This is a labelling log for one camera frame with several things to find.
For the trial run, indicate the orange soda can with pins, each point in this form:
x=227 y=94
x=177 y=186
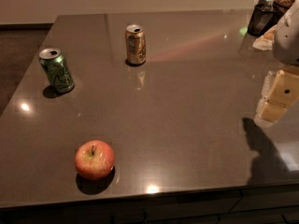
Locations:
x=135 y=44

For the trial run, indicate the snack bag on counter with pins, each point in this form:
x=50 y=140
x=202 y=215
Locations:
x=265 y=41

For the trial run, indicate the black mesh basket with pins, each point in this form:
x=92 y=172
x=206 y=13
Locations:
x=263 y=18

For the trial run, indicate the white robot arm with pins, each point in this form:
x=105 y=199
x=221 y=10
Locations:
x=286 y=39

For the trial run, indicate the red apple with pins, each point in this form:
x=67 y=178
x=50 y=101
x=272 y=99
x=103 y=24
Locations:
x=94 y=160

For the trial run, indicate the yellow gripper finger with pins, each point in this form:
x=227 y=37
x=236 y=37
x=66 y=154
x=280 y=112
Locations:
x=280 y=91

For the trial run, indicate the green soda can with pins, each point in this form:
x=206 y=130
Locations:
x=55 y=67

